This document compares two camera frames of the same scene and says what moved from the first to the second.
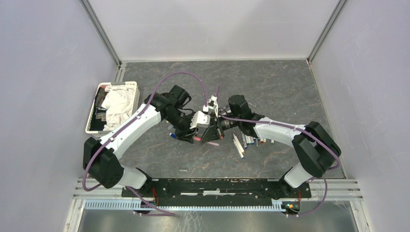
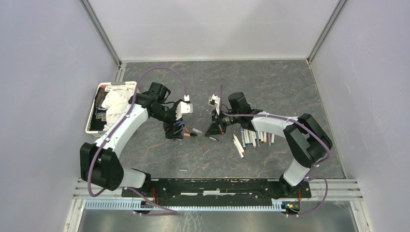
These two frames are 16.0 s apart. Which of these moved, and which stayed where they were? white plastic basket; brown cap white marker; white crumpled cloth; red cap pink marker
Moved: red cap pink marker
Stayed: white plastic basket; brown cap white marker; white crumpled cloth
